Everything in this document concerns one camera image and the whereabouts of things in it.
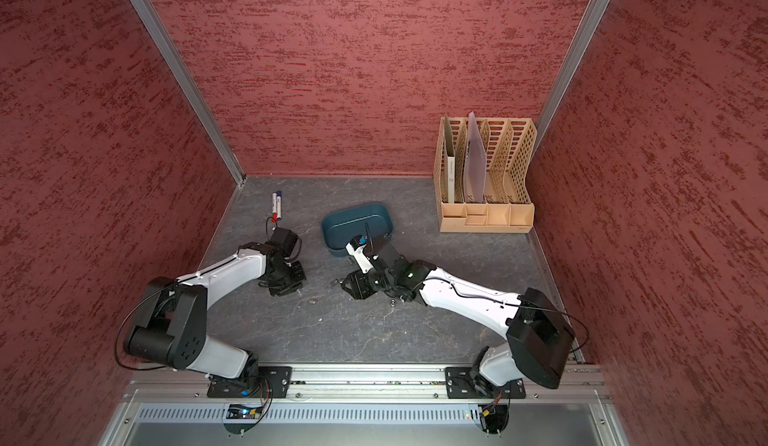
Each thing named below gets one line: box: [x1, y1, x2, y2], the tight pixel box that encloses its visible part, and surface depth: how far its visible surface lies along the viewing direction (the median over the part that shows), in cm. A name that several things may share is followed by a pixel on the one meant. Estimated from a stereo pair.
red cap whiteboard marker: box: [271, 191, 278, 223], surface depth 112 cm
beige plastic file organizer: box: [433, 112, 537, 233], surface depth 105 cm
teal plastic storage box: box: [320, 203, 394, 257], surface depth 107 cm
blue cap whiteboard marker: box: [276, 190, 282, 221], surface depth 112 cm
